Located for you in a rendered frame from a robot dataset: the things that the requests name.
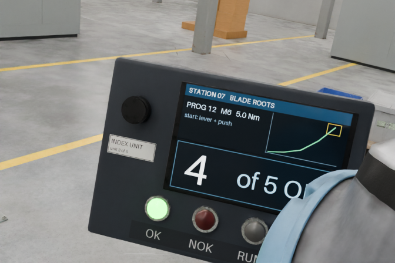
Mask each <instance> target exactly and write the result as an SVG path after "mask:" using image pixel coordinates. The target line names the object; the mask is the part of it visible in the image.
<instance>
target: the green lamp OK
mask: <svg viewBox="0 0 395 263"><path fill-rule="evenodd" d="M170 209H171V207H170V203H169V201H168V200H167V199H166V198H165V197H164V196H162V195H153V196H151V197H150V198H149V199H148V200H147V202H146V204H145V212H146V215H147V216H148V217H149V218H150V219H151V220H154V221H162V220H164V219H166V218H167V217H168V216H169V214H170Z"/></svg>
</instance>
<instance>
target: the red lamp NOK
mask: <svg viewBox="0 0 395 263"><path fill-rule="evenodd" d="M192 221H193V225H194V226H195V228H196V229H197V230H199V231H200V232H211V231H213V230H214V229H215V228H216V227H217V225H218V223H219V216H218V214H217V212H216V211H215V210H214V209H213V208H212V207H209V206H201V207H199V208H197V209H196V210H195V212H194V213H193V216H192Z"/></svg>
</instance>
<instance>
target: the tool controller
mask: <svg viewBox="0 0 395 263"><path fill-rule="evenodd" d="M374 111H375V105H374V103H372V102H371V101H368V100H361V99H355V98H351V97H345V96H339V95H333V94H328V93H322V92H316V91H312V90H306V89H299V88H295V87H289V86H283V85H277V84H272V83H266V82H260V81H256V80H250V79H244V78H239V77H233V76H227V75H221V74H217V73H210V72H204V71H200V70H194V69H188V68H182V67H177V66H171V65H165V64H161V63H155V62H148V61H145V60H139V59H132V58H126V57H122V56H121V57H118V58H116V60H115V64H114V68H113V76H112V83H111V89H110V94H109V100H108V108H107V112H106V119H105V125H104V130H103V137H102V144H101V150H100V155H99V161H98V169H97V173H96V180H95V186H94V191H93V198H92V205H91V211H90V216H89V222H88V231H89V232H92V233H95V234H99V235H104V236H107V237H111V238H116V239H119V240H123V241H127V242H132V243H135V244H139V245H144V246H147V247H151V248H156V249H160V250H163V251H167V252H172V253H175V254H179V255H184V256H187V257H191V258H196V259H200V260H203V261H207V262H212V263H256V260H257V256H258V254H259V251H260V248H261V246H262V244H263V243H261V244H257V245H255V244H250V243H248V242H247V241H246V240H245V239H244V238H243V235H242V231H241V229H242V224H243V223H244V222H245V221H246V220H247V219H248V218H251V217H257V218H261V219H262V220H263V221H265V222H266V224H267V226H268V228H269V230H270V227H271V226H272V224H273V223H274V221H275V219H276V218H277V216H278V215H279V214H280V212H281V211H282V209H283V208H284V207H285V206H286V204H287V203H288V202H289V201H290V200H291V199H292V198H293V197H297V198H300V199H304V196H305V188H306V186H307V185H308V184H309V183H311V182H312V181H313V180H315V179H317V178H319V177H320V176H322V175H324V174H327V173H329V172H332V171H337V170H358V169H359V167H360V165H361V164H362V162H363V160H364V157H365V153H366V149H367V144H368V140H369V135H370V130H371V125H372V121H373V116H374ZM177 139H180V140H186V141H191V142H195V143H200V144H205V145H209V146H214V147H220V148H223V149H226V151H225V157H224V161H223V167H222V173H221V176H220V183H219V188H218V192H217V198H215V197H210V196H207V195H202V194H197V193H192V192H189V191H184V190H179V189H176V188H171V187H168V186H169V180H170V174H171V169H172V163H173V157H174V153H175V147H176V141H177ZM153 195H162V196H164V197H165V198H166V199H167V200H168V201H169V203H170V207H171V209H170V214H169V216H168V217H167V218H166V219H164V220H162V221H154V220H151V219H150V218H149V217H148V216H147V215H146V212H145V204H146V202H147V200H148V199H149V198H150V197H151V196H153ZM201 206H209V207H212V208H213V209H214V210H215V211H216V212H217V214H218V216H219V223H218V225H217V227H216V228H215V229H214V230H213V231H211V232H200V231H199V230H197V229H196V228H195V226H194V225H193V221H192V216H193V213H194V212H195V210H196V209H197V208H199V207H201Z"/></svg>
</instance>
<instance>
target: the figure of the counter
mask: <svg viewBox="0 0 395 263"><path fill-rule="evenodd" d="M225 151H226V149H223V148H220V147H214V146H209V145H205V144H200V143H195V142H191V141H186V140H180V139H177V141H176V147H175V153H174V157H173V163H172V169H171V174H170V180H169V186H168V187H171V188H176V189H179V190H184V191H189V192H192V193H197V194H202V195H207V196H210V197H215V198H217V192H218V188H219V183H220V176H221V173H222V167H223V161H224V157H225Z"/></svg>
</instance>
